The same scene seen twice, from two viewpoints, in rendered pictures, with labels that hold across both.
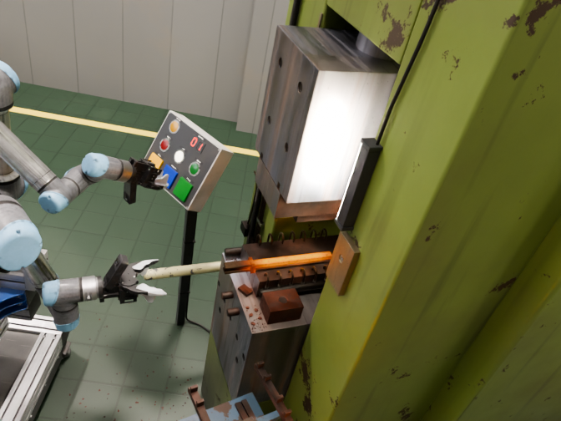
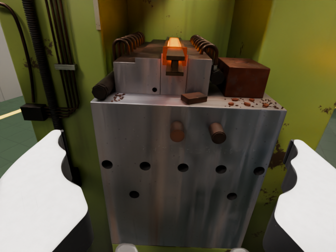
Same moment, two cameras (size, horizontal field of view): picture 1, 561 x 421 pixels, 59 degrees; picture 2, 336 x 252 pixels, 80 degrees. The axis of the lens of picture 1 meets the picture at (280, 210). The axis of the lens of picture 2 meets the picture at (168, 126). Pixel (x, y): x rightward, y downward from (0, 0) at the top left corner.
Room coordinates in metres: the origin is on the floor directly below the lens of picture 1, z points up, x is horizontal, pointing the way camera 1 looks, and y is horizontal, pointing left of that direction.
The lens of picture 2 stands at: (1.05, 0.42, 1.06)
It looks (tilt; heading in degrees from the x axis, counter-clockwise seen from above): 28 degrees down; 298
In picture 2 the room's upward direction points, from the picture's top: 2 degrees clockwise
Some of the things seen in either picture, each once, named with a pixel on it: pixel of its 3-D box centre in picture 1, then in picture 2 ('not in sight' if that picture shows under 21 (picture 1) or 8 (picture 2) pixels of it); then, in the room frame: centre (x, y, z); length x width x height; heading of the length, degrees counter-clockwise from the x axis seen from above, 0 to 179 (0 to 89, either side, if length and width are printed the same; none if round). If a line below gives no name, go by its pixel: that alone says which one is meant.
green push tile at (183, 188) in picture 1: (183, 189); not in sight; (1.56, 0.39, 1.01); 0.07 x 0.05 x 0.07; 53
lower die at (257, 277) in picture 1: (303, 261); (165, 57); (1.36, -0.13, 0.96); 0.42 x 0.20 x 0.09; 118
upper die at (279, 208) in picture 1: (326, 182); not in sight; (1.36, -0.13, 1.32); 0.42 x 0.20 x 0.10; 118
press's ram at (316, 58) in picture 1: (352, 122); not in sight; (1.32, -0.15, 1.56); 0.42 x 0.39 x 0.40; 118
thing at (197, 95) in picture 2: (245, 290); (194, 97); (1.19, 0.05, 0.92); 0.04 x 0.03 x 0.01; 56
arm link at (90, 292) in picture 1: (90, 289); not in sight; (0.99, 0.51, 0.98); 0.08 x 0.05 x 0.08; 28
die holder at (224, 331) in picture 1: (295, 318); (178, 133); (1.32, -0.16, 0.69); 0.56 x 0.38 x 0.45; 118
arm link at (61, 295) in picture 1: (63, 292); not in sight; (0.96, 0.58, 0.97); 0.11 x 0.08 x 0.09; 118
